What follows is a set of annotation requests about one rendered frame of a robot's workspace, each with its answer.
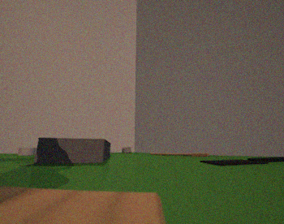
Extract wooden board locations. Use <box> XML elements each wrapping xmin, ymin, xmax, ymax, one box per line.
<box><xmin>0</xmin><ymin>186</ymin><xmax>166</xmax><ymax>224</ymax></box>

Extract black spatula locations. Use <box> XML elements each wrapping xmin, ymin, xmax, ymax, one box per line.
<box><xmin>200</xmin><ymin>157</ymin><xmax>284</xmax><ymax>166</ymax></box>

